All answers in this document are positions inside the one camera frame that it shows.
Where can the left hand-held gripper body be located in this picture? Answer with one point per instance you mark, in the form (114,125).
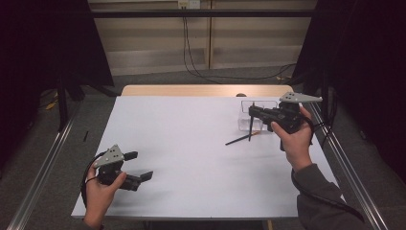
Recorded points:
(110,156)

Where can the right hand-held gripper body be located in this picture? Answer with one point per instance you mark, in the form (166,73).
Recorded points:
(284,116)

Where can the clear acrylic pen holder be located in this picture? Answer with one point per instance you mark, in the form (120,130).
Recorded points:
(244,123)

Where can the white table sheet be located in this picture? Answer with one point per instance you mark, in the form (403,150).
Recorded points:
(191,175)

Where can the white wall outlet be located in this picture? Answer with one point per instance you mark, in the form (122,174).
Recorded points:
(189,4)

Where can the person's left hand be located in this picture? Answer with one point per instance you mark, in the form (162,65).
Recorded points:
(99,201)

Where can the person's right hand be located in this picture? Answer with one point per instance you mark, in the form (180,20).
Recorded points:
(297,147)

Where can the vertical wall trim strip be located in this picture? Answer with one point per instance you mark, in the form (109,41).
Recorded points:
(210,38)

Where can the black curtain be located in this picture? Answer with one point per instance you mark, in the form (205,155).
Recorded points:
(38,48)
(367,48)

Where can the wooden table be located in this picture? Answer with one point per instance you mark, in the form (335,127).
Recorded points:
(191,90)

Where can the black metal stand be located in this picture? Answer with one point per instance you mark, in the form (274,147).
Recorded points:
(63,108)
(324,86)

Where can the aluminium floor rail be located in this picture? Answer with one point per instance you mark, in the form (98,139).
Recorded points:
(41,179)
(357,188)

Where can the black horizontal frame bar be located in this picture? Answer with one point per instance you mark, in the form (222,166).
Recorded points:
(223,13)

